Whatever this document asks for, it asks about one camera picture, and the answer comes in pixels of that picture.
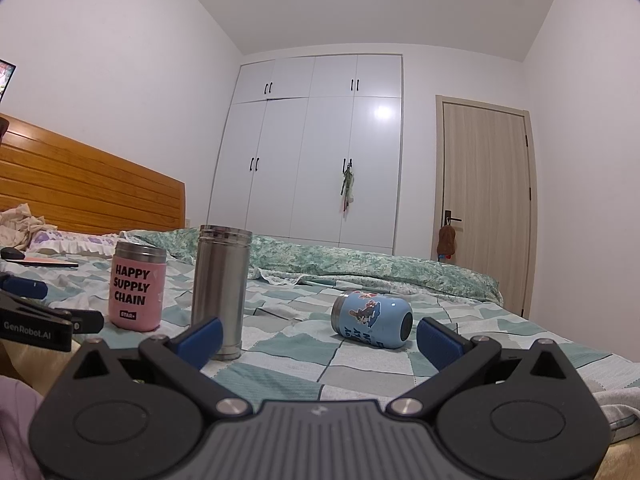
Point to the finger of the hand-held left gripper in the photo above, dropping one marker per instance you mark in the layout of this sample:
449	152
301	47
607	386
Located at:
85	321
22	286

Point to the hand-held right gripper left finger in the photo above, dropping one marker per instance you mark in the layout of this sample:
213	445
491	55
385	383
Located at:
202	341

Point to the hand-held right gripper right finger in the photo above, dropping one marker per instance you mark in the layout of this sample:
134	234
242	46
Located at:
440	342

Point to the blue printed cup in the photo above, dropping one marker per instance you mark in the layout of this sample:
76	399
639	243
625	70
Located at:
372	320

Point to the pink cup with steel rim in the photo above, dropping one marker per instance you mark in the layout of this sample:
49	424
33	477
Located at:
136	287

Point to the black small device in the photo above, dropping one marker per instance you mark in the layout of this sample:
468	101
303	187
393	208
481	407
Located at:
11	253

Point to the red flat book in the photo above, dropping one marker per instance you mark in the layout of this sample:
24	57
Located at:
50	261

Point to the stainless steel thermos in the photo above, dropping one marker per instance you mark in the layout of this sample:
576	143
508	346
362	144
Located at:
220	290

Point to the beige crumpled clothes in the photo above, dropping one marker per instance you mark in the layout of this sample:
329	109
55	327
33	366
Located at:
20	220

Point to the purple floral pillow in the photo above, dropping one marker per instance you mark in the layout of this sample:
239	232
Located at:
75	244

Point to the lilac clothing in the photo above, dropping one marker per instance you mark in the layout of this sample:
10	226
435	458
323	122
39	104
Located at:
17	425

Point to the brown hanging pouch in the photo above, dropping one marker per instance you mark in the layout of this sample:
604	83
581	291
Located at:
446	242

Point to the green patterned quilt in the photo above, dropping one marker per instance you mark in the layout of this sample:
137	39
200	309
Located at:
375	265

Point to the wooden headboard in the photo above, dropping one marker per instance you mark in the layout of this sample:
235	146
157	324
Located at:
90	185

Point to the light wooden door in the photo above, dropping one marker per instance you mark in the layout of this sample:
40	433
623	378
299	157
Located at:
485	200

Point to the green hanging trinket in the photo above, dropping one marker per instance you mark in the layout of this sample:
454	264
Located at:
348	185

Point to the grey cloth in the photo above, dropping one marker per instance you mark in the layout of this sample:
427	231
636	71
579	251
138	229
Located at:
620	407

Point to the white wardrobe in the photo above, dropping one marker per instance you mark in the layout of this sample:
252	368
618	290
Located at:
310	160

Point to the wall poster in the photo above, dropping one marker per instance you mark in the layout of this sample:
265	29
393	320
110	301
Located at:
6	80

